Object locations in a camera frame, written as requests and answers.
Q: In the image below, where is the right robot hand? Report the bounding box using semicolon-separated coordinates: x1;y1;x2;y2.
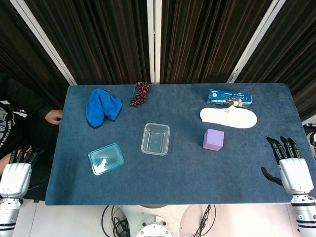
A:
261;135;314;198

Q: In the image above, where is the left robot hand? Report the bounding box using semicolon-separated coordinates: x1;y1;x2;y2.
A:
0;145;45;198

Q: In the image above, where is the teal container lid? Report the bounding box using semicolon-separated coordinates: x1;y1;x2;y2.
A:
87;143;125;176

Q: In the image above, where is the transparent plastic container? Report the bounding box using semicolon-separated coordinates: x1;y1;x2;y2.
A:
141;122;171;156

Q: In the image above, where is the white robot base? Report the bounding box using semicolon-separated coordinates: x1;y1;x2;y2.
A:
120;205;189;237

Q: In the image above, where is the white and black equipment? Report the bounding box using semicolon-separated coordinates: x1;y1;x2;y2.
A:
305;122;316;158

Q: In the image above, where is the person in black clothes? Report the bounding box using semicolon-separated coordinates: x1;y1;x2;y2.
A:
0;74;64;171

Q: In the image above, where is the white slipper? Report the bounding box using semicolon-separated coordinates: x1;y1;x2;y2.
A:
199;106;258;129

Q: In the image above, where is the purple foam cube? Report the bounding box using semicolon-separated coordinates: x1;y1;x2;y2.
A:
202;128;225;151

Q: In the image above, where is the blue cookie box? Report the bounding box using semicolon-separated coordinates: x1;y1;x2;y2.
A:
206;89;253;107

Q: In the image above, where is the blue microfibre cloth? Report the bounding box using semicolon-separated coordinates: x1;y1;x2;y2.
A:
85;88;123;129

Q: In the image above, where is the blue table mat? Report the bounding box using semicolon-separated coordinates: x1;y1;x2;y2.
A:
45;83;316;206

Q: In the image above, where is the dark brown curtain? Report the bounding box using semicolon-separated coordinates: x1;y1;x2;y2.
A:
236;0;316;121
159;0;272;84
24;0;151;85
0;0;70;117

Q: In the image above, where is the dark red grape bunch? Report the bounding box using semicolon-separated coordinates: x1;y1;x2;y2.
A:
129;81;151;108

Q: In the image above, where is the thin black cable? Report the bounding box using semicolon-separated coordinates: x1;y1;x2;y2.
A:
194;204;217;237

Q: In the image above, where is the black cable bundle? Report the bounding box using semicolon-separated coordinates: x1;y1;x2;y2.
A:
102;205;132;237

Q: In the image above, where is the white partition post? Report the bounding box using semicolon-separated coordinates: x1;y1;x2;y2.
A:
227;0;284;83
147;0;161;83
9;0;79;86

